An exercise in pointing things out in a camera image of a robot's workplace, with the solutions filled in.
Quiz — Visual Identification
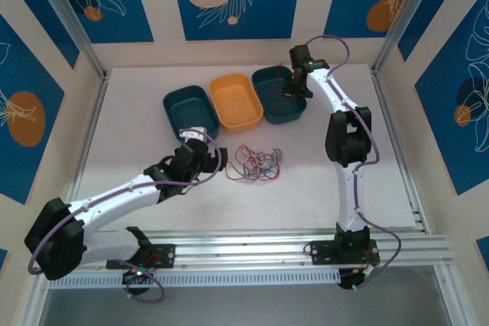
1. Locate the thin red cable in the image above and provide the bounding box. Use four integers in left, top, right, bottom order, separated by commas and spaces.
267, 65, 297, 117
225, 144, 286, 186

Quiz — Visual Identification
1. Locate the thin blue cable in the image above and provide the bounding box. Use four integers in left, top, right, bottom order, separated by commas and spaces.
244, 148, 287, 182
246, 157, 280, 184

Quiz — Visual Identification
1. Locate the teal plastic bin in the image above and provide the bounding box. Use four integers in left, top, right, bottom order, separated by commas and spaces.
162, 85, 221, 142
251, 65, 309, 126

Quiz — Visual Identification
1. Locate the orange plastic bin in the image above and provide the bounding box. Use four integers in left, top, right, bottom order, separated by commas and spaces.
208, 73, 264, 134

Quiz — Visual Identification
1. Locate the black controller board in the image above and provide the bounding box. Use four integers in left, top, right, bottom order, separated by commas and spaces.
121, 266, 157, 297
338, 266, 383, 292

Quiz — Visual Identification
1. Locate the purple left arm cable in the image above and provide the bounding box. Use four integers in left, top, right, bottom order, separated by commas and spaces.
28, 127, 226, 306

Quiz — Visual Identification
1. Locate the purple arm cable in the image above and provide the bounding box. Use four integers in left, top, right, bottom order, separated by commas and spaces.
28, 127, 226, 306
305, 34, 403, 292

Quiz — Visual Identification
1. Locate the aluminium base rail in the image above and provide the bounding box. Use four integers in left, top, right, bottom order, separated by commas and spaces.
33, 228, 454, 272

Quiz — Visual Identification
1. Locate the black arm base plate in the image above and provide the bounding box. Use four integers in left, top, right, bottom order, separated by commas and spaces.
105, 242, 177, 270
309, 240, 382, 266

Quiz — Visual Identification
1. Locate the aluminium side rail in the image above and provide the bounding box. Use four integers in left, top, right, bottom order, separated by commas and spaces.
370, 68, 428, 234
57, 72, 112, 243

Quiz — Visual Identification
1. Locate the aluminium frame post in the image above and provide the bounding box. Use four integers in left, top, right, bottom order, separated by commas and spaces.
372, 0, 448, 73
27, 0, 110, 79

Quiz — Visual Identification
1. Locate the white slotted cable duct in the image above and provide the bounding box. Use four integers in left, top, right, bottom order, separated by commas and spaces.
48, 267, 342, 292

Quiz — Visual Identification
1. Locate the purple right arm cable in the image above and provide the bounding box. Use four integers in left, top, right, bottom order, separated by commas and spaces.
305, 34, 403, 292

